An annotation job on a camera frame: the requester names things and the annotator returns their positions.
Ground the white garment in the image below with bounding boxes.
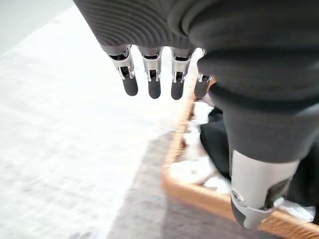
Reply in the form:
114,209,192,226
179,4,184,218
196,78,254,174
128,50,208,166
169,101,316,223

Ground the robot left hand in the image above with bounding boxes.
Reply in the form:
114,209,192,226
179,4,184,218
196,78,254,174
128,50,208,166
72,0,319,230

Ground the black garment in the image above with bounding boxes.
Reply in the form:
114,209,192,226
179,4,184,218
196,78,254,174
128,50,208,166
199,107,319,207

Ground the woven wicker basket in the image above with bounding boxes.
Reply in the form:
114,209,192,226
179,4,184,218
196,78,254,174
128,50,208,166
160,72,319,239

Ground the white bed sheet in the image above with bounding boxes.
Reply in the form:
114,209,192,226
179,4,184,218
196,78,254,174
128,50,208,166
0,4,200,239

